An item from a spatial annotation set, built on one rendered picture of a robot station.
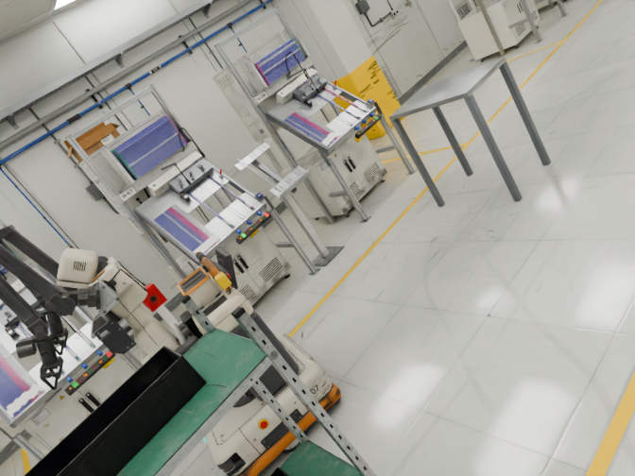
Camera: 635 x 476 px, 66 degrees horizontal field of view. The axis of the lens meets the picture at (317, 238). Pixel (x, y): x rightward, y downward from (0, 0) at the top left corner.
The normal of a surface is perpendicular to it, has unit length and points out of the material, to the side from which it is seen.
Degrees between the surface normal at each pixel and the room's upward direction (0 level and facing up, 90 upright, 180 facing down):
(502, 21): 90
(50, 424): 90
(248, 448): 90
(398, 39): 90
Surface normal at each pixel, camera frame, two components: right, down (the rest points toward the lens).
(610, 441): -0.53, -0.78
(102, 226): 0.56, -0.02
